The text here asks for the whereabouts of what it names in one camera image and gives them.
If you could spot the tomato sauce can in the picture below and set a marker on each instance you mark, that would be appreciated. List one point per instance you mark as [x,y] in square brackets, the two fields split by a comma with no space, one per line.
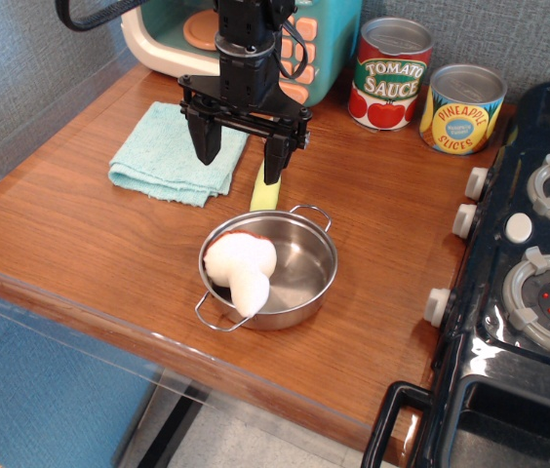
[392,60]

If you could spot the yellow-green toy vegetable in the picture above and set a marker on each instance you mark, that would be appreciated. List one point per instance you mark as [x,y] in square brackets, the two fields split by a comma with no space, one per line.
[265,197]

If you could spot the small stainless steel pot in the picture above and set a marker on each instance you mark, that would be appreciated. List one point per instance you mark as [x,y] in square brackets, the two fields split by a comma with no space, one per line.
[307,262]

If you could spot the light blue folded cloth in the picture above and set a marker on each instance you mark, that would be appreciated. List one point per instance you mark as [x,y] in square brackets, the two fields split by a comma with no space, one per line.
[158,159]

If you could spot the black toy stove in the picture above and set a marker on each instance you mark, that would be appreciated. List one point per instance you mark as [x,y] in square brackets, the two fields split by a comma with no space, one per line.
[489,401]

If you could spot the teal toy microwave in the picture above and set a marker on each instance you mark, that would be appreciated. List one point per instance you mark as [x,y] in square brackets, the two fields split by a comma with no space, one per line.
[178,37]

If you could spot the white plush mushroom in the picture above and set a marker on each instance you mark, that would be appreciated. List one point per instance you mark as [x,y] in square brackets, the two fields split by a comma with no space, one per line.
[244,263]

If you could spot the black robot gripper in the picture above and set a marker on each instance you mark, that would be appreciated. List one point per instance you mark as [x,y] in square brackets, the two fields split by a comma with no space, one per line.
[245,96]

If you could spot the pineapple slices can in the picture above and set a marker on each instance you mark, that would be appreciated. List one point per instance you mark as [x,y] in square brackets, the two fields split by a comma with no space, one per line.
[462,105]

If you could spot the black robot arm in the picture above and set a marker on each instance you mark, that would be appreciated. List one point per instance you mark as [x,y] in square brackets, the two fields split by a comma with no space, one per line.
[248,23]

